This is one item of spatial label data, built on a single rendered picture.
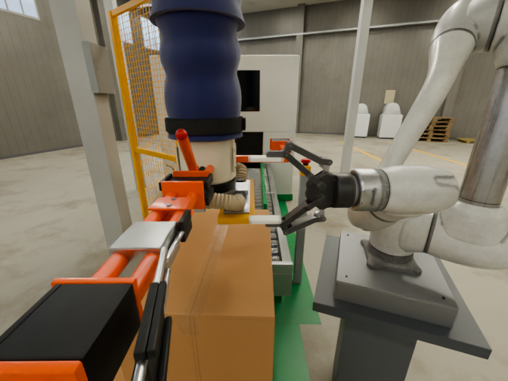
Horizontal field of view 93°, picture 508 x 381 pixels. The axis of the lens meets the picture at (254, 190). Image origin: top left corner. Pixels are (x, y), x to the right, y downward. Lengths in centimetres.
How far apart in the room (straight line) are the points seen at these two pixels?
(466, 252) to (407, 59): 1176
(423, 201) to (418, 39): 1218
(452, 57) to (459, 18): 13
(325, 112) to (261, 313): 1191
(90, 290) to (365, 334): 107
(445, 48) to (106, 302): 87
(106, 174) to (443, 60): 201
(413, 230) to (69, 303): 91
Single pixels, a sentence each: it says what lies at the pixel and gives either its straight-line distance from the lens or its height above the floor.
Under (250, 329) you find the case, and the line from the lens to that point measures 66.
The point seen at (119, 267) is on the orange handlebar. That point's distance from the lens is 32.
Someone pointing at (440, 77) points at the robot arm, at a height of 147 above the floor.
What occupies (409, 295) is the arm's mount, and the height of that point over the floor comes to 83.
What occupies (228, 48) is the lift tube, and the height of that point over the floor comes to 153.
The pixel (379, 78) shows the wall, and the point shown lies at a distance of 1236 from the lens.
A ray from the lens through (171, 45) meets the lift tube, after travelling 69.
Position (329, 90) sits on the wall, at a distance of 1234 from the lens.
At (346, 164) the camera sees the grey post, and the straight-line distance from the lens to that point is 426.
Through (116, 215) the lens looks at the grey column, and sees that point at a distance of 224.
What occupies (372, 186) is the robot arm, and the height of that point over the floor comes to 126.
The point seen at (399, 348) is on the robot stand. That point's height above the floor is 52.
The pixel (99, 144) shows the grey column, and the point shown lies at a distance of 210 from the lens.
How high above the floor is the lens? 141
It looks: 20 degrees down
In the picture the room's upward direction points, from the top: straight up
